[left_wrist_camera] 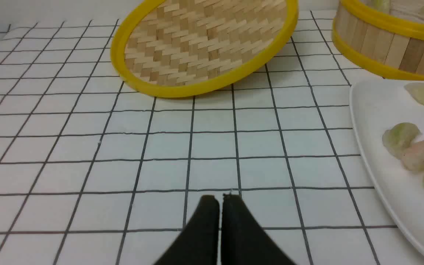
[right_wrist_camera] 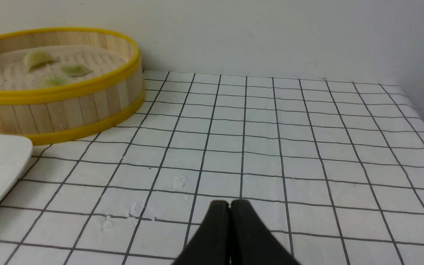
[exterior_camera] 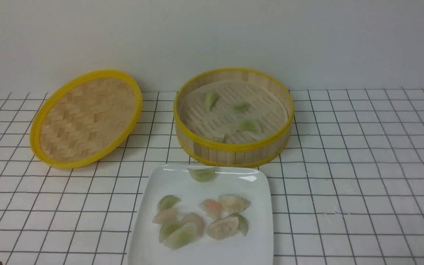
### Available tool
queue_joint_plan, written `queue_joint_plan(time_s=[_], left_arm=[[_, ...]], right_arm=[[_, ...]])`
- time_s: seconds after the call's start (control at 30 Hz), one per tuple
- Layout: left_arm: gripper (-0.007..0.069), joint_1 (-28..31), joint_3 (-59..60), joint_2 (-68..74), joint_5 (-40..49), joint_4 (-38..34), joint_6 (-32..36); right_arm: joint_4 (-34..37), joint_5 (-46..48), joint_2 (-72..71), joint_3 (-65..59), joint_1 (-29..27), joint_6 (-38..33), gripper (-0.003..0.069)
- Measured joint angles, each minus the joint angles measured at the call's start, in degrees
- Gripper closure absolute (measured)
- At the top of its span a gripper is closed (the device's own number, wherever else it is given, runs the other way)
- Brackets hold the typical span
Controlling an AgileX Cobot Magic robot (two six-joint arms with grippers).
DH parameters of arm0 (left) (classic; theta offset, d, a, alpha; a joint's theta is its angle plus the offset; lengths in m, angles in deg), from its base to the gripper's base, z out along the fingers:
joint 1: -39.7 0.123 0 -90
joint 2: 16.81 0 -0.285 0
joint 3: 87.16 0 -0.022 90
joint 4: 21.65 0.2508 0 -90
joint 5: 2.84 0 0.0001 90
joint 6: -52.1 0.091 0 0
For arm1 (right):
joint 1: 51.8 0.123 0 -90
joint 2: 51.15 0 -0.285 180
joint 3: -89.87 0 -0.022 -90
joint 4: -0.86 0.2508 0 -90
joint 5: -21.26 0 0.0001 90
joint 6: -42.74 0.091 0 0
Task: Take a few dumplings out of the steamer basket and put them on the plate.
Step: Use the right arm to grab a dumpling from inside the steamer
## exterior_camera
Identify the pale dumpling plate lower right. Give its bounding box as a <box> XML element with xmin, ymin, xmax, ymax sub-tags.
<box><xmin>206</xmin><ymin>216</ymin><xmax>240</xmax><ymax>240</ymax></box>

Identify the pink dumpling behind bottom one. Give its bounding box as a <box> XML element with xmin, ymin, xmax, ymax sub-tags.
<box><xmin>180</xmin><ymin>212</ymin><xmax>205</xmax><ymax>237</ymax></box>

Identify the green dumpling plate lower left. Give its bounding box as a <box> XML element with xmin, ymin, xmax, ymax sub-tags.
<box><xmin>159</xmin><ymin>221</ymin><xmax>182</xmax><ymax>243</ymax></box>

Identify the yellow rimmed bamboo steamer lid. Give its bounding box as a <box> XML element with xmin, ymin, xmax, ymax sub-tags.
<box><xmin>29</xmin><ymin>70</ymin><xmax>143</xmax><ymax>169</ymax></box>

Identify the pale green dumpling plate bottom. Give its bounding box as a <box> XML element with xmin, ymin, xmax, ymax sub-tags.
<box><xmin>163</xmin><ymin>222</ymin><xmax>198</xmax><ymax>250</ymax></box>

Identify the pink orange dumpling plate centre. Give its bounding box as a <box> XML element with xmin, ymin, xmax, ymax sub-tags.
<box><xmin>198</xmin><ymin>199</ymin><xmax>222</xmax><ymax>221</ymax></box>

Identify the green dumpling on plate rim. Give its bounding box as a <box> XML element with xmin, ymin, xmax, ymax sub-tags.
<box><xmin>187</xmin><ymin>167</ymin><xmax>216</xmax><ymax>183</ymax></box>

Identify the green dumpling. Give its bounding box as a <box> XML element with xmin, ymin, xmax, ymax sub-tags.
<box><xmin>204</xmin><ymin>92</ymin><xmax>219</xmax><ymax>112</ymax></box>
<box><xmin>233</xmin><ymin>102</ymin><xmax>251</xmax><ymax>113</ymax></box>
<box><xmin>187</xmin><ymin>167</ymin><xmax>216</xmax><ymax>183</ymax></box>
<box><xmin>237</xmin><ymin>119</ymin><xmax>261</xmax><ymax>133</ymax></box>

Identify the green dumpling plate upper left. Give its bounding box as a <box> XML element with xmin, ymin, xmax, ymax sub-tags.
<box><xmin>157</xmin><ymin>195</ymin><xmax>181</xmax><ymax>212</ymax></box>

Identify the pale pink dumpling plate right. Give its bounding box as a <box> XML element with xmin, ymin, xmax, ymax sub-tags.
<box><xmin>218</xmin><ymin>194</ymin><xmax>251</xmax><ymax>213</ymax></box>

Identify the white steamer liner paper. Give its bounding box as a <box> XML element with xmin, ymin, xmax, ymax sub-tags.
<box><xmin>179</xmin><ymin>80</ymin><xmax>289</xmax><ymax>144</ymax></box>

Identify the pink dumpling plate left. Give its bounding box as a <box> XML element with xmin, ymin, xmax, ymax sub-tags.
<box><xmin>152</xmin><ymin>208</ymin><xmax>178</xmax><ymax>225</ymax></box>

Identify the yellow rimmed bamboo steamer basket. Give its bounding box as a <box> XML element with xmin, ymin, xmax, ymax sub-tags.
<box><xmin>173</xmin><ymin>68</ymin><xmax>294</xmax><ymax>167</ymax></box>

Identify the white square plate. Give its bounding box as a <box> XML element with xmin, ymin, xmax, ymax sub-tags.
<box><xmin>127</xmin><ymin>164</ymin><xmax>274</xmax><ymax>265</ymax></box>

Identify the green dumpling plate far right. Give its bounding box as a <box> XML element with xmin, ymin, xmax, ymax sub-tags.
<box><xmin>229</xmin><ymin>213</ymin><xmax>249</xmax><ymax>237</ymax></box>

